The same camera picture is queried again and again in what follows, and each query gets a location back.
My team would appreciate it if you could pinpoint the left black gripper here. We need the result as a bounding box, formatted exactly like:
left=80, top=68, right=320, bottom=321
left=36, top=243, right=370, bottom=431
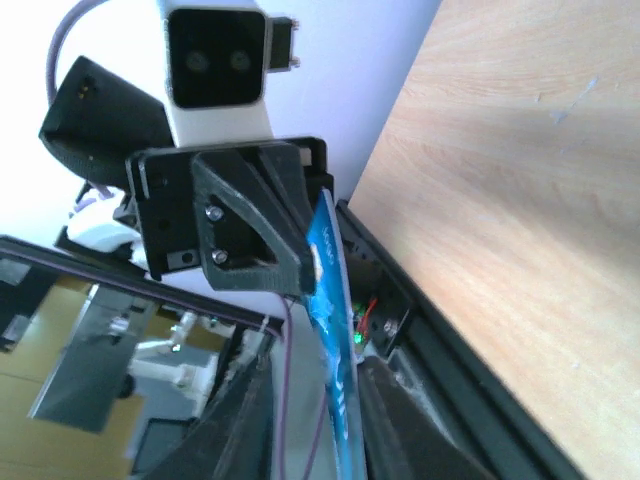
left=127, top=137, right=334, bottom=295

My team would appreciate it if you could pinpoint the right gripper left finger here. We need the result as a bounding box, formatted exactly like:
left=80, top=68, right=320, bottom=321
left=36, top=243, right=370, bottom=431
left=132, top=364, right=274, bottom=479

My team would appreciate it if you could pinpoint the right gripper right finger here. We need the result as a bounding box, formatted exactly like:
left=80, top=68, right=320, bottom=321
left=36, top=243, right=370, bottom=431
left=357, top=357, right=493, bottom=480

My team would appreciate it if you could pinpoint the blue card in holder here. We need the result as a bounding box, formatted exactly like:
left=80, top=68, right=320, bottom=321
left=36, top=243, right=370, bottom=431
left=307, top=189, right=368, bottom=479

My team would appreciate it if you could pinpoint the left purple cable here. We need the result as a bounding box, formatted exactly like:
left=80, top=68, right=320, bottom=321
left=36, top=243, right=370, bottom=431
left=45, top=0, right=106, bottom=106

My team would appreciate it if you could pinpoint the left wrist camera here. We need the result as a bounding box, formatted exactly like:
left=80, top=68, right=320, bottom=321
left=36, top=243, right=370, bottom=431
left=157, top=1, right=299, bottom=147

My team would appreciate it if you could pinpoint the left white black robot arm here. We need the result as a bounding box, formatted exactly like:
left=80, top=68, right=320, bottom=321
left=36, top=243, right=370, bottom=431
left=39, top=57, right=333, bottom=296

